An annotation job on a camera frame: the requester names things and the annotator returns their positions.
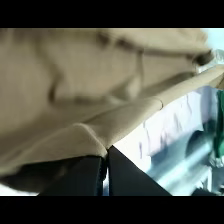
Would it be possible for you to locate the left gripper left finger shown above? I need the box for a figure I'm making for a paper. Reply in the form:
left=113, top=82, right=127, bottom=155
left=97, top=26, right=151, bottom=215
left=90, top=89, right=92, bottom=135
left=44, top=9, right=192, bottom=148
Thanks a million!
left=38, top=155, right=105, bottom=197

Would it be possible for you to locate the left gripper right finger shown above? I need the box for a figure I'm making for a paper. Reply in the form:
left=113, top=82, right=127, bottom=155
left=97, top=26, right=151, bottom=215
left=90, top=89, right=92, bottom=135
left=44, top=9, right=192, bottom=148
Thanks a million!
left=107, top=145, right=172, bottom=197

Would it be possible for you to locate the tan shirt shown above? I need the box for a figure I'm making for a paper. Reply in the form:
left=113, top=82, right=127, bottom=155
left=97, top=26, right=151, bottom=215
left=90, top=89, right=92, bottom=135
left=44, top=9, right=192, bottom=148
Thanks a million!
left=0, top=27, right=224, bottom=194

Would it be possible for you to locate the green garment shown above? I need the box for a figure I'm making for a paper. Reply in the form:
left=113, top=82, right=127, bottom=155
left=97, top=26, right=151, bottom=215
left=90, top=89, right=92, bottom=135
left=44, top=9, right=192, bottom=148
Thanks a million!
left=213, top=89, right=224, bottom=160

